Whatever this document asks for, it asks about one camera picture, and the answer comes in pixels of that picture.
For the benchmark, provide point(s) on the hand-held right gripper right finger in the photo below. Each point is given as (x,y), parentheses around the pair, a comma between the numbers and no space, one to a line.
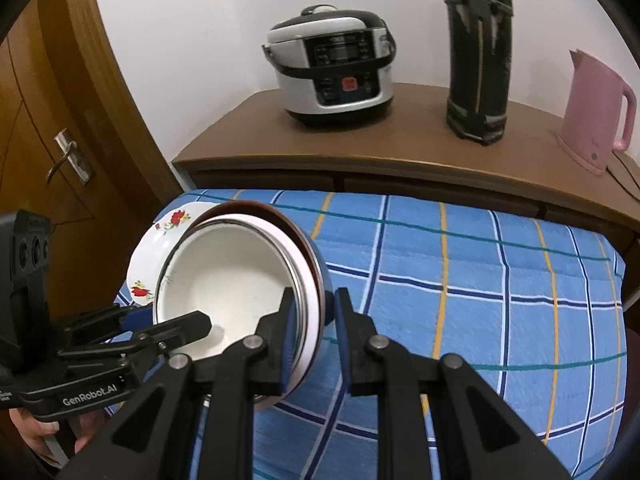
(345,340)

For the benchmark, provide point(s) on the white plate with red flowers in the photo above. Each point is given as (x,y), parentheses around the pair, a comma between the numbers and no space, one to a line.
(167,222)

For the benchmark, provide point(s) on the white and black rice cooker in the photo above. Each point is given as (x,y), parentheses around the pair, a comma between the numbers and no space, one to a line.
(330,60)

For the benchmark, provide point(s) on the black thermos flask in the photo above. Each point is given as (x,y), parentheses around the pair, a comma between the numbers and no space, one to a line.
(477,60)

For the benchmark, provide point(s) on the pink plastic bowl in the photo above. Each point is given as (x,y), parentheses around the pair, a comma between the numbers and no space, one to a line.
(310,300)

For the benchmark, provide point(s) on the small white printed bowl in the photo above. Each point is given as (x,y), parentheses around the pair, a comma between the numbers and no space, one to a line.
(225,275)

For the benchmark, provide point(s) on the brown wooden cabinet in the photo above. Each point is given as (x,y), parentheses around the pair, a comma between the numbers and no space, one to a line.
(400,150)

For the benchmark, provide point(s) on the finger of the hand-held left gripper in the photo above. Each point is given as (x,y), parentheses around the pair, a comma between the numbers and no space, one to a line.
(192,325)
(135,318)

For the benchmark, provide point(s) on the brown wooden door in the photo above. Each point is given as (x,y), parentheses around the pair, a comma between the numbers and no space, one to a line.
(60,85)

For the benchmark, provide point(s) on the pink electric kettle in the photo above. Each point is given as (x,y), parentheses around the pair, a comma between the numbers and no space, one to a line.
(595,110)

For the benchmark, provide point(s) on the person's left hand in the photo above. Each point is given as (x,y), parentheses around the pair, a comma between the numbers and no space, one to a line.
(30,435)

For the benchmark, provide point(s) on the blue checked tablecloth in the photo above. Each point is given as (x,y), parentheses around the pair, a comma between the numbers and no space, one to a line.
(475,310)

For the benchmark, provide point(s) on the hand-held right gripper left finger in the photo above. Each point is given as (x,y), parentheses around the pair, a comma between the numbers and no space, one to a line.
(289,345)

